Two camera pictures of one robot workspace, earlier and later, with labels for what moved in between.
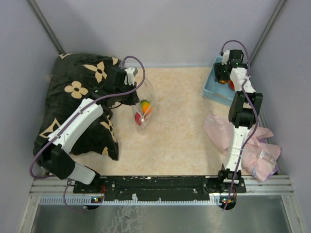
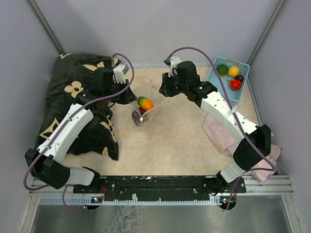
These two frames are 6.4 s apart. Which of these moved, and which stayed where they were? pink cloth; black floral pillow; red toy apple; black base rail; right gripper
Moved: red toy apple; right gripper
Stayed: black base rail; pink cloth; black floral pillow
